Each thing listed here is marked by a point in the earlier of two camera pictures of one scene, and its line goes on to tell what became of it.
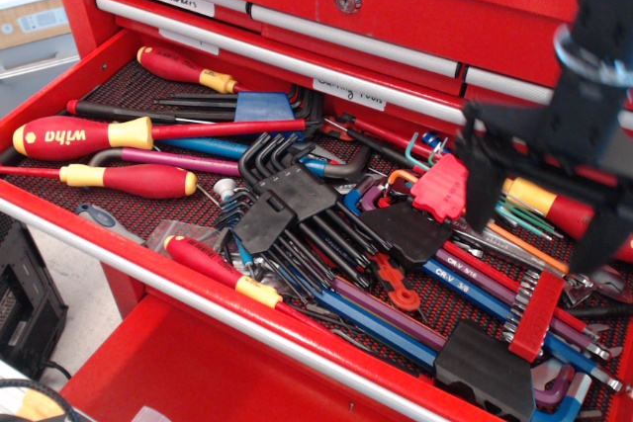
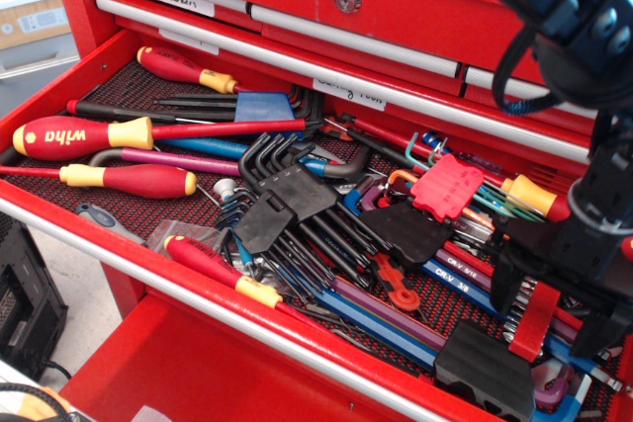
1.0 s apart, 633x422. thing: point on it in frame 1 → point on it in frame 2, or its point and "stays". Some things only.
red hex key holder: x=442 y=189 stays
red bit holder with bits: x=530 y=315 stays
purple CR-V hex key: x=506 y=291 stays
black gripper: x=587 y=130 → x=583 y=251
